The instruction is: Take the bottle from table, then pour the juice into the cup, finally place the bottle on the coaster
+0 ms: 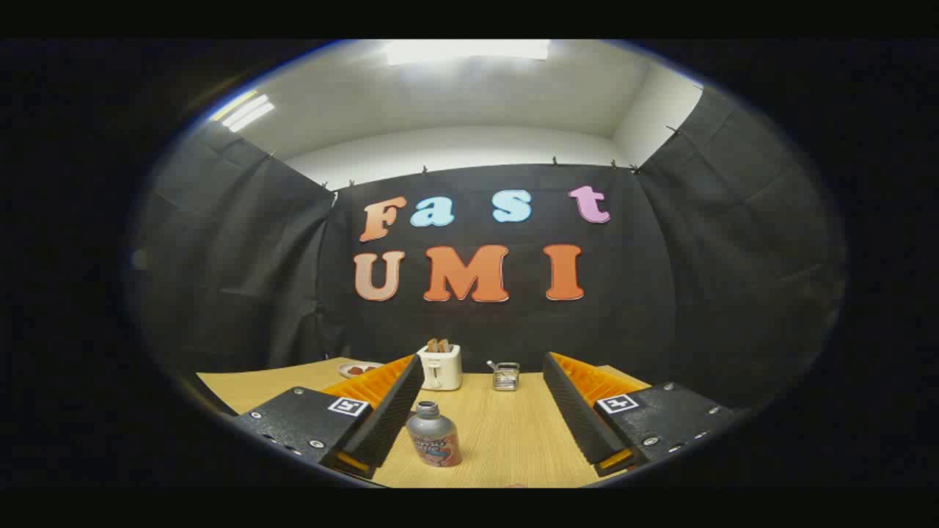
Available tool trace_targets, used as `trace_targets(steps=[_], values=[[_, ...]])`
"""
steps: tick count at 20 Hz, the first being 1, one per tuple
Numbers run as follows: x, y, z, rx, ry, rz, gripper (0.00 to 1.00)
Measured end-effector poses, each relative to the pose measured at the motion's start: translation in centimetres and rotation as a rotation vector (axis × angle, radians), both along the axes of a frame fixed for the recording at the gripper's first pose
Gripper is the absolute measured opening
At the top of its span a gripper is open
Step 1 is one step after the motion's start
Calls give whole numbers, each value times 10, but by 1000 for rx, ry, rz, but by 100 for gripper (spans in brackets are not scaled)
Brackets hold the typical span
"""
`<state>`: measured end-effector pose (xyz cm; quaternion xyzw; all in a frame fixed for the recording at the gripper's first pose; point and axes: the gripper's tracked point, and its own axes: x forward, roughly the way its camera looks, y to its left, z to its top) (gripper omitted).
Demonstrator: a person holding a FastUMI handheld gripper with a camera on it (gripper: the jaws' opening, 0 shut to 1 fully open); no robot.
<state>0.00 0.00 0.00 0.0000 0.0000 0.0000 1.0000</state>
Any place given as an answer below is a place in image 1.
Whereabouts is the ceiling light panel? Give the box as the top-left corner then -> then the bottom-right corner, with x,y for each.
385,40 -> 551,67

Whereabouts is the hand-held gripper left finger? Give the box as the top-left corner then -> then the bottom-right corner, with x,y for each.
233,354 -> 425,481

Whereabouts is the wooden table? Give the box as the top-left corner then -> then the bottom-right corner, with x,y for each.
197,357 -> 652,488

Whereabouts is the ceiling strip light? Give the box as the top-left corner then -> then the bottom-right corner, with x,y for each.
209,89 -> 276,133

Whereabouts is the silver juice bottle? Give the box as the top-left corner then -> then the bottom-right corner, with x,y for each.
406,400 -> 463,468

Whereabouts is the white toaster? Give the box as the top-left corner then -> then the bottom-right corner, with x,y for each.
417,343 -> 463,392

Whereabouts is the metal wire basket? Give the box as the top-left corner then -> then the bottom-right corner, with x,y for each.
486,359 -> 521,392

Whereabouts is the black backdrop cloth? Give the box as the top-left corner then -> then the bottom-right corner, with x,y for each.
132,88 -> 844,411

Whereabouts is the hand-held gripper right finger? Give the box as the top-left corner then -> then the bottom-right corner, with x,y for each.
543,351 -> 734,477

